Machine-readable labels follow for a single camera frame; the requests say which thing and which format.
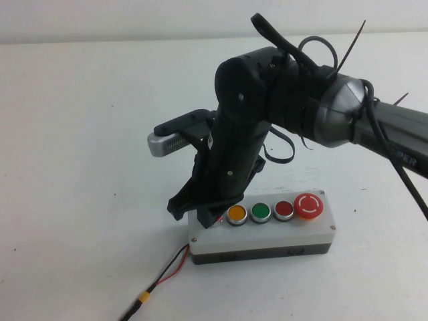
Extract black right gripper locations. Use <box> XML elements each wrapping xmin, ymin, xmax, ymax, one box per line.
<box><xmin>167</xmin><ymin>116</ymin><xmax>270</xmax><ymax>229</ymax></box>

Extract yellow push button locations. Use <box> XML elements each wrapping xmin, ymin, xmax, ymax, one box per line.
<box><xmin>225</xmin><ymin>204</ymin><xmax>249</xmax><ymax>227</ymax></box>

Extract green push button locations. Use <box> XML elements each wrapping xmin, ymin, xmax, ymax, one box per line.
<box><xmin>249</xmin><ymin>202</ymin><xmax>272</xmax><ymax>225</ymax></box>

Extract dark red push button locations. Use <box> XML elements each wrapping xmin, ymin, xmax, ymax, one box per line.
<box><xmin>272</xmin><ymin>200</ymin><xmax>296</xmax><ymax>223</ymax></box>

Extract red emergency stop mushroom button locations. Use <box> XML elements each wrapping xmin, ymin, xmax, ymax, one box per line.
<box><xmin>294</xmin><ymin>193</ymin><xmax>324</xmax><ymax>222</ymax></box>

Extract grey control box black base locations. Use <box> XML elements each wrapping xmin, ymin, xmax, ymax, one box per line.
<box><xmin>187</xmin><ymin>190</ymin><xmax>336</xmax><ymax>266</ymax></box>

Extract long black zip tie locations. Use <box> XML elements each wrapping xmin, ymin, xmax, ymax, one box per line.
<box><xmin>336</xmin><ymin>19</ymin><xmax>367</xmax><ymax>74</ymax></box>

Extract thin red wire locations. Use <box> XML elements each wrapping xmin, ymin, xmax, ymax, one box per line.
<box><xmin>156</xmin><ymin>247</ymin><xmax>191</xmax><ymax>286</ymax></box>

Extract thin black wire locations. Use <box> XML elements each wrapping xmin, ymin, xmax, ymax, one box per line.
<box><xmin>149</xmin><ymin>243</ymin><xmax>191</xmax><ymax>292</ymax></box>

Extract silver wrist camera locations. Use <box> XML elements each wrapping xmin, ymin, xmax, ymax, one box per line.
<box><xmin>146</xmin><ymin>132</ymin><xmax>192</xmax><ymax>158</ymax></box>

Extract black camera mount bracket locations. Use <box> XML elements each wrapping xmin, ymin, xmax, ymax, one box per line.
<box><xmin>153</xmin><ymin>109</ymin><xmax>217</xmax><ymax>142</ymax></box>

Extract flat black strap loop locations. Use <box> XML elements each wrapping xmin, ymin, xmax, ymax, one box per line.
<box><xmin>262</xmin><ymin>125</ymin><xmax>296</xmax><ymax>165</ymax></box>

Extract black sleeved power cable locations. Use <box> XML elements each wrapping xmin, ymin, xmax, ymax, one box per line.
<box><xmin>118</xmin><ymin>298</ymin><xmax>142</xmax><ymax>321</ymax></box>

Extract thick black sleeved cable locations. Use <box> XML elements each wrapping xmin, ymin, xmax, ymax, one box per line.
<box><xmin>250</xmin><ymin>13</ymin><xmax>322</xmax><ymax>72</ymax></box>

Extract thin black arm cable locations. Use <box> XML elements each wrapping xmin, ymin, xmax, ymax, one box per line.
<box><xmin>362</xmin><ymin>79</ymin><xmax>428</xmax><ymax>222</ymax></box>

